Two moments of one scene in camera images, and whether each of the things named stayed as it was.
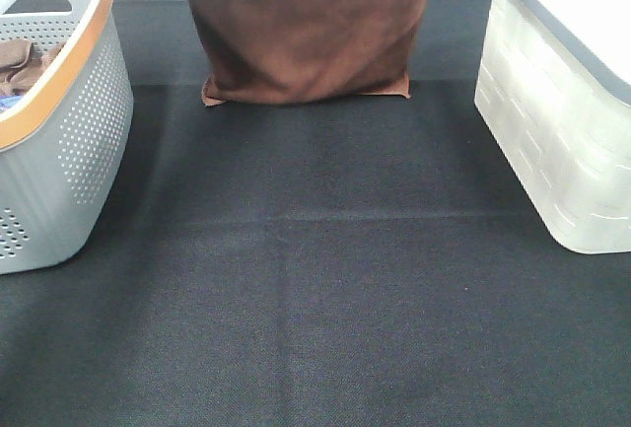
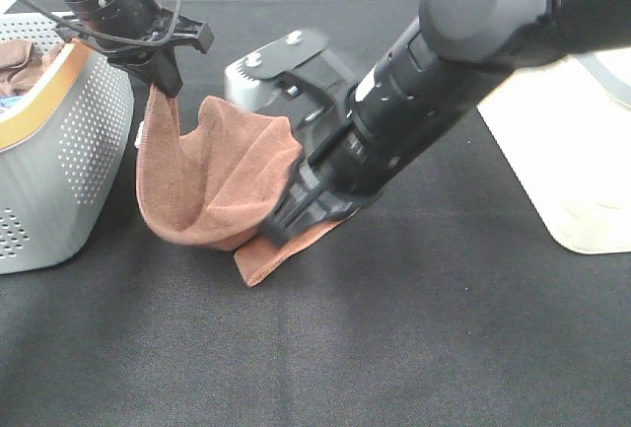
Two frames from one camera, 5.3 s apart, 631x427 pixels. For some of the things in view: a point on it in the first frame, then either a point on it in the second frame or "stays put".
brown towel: [297, 29] -> [214, 186]
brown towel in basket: [21, 66] stays put
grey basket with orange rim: [62, 148] stays put
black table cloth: [365, 261] stays put
